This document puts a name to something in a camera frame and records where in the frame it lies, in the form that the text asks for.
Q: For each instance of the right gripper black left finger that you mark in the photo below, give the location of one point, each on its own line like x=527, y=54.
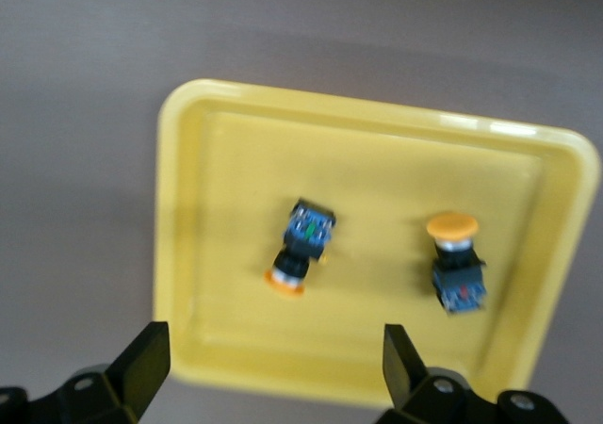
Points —
x=136, y=381

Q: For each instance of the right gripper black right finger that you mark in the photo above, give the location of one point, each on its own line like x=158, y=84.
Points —
x=410, y=386

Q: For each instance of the yellow mushroom push button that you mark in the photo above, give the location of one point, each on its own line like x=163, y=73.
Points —
x=306, y=235
x=457, y=273

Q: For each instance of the yellow plastic tray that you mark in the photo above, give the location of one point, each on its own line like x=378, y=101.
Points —
x=377, y=169

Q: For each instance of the brown table cover sheet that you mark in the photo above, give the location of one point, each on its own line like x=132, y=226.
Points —
x=75, y=160

